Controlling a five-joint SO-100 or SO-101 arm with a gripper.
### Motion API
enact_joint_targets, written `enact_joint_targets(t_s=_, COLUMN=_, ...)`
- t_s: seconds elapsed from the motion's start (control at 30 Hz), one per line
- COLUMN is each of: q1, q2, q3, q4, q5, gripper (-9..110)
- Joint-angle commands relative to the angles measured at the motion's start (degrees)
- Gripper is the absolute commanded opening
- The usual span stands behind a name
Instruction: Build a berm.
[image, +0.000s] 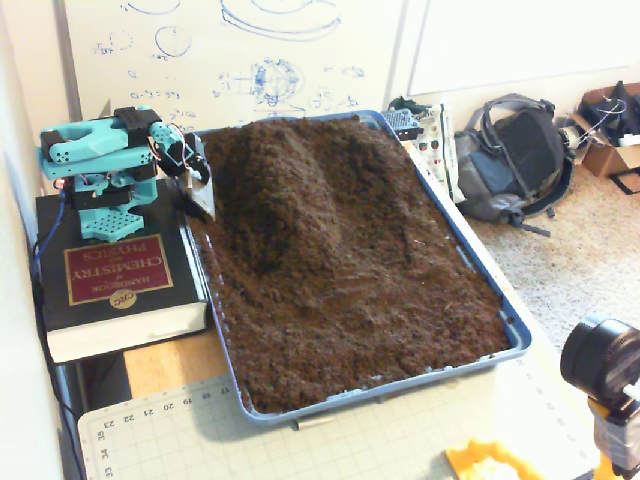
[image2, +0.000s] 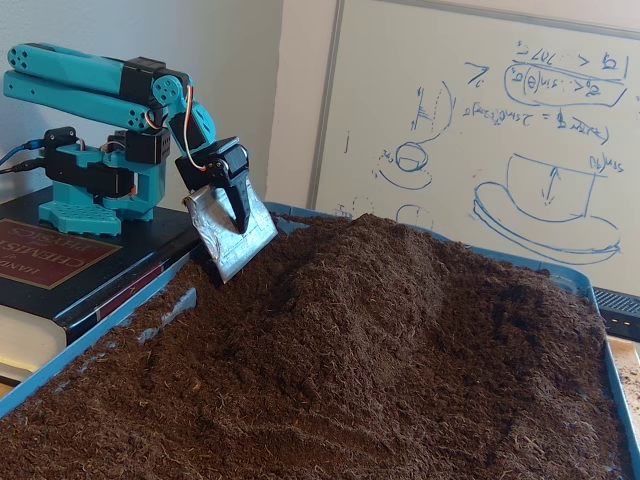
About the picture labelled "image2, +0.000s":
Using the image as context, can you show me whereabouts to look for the brown soil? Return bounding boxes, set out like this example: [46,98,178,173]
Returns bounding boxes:
[0,212,629,480]

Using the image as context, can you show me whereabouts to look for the blue plastic tray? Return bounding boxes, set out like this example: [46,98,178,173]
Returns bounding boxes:
[0,200,640,480]

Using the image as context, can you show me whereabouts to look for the whiteboard with blue sketches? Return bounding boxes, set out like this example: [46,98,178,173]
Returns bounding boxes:
[307,0,640,296]

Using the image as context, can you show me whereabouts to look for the black perforated box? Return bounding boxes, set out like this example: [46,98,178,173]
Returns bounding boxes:
[591,286,640,344]

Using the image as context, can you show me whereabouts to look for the black chemistry physics handbook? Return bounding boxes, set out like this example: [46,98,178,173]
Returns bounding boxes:
[0,187,217,374]

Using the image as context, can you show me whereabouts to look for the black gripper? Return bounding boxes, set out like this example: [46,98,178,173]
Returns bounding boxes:
[173,135,280,286]

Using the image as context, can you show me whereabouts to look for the black cable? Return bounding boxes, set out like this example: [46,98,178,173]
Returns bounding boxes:
[0,160,49,175]

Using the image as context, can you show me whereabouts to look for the blue cable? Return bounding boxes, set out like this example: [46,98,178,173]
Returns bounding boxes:
[0,141,46,169]

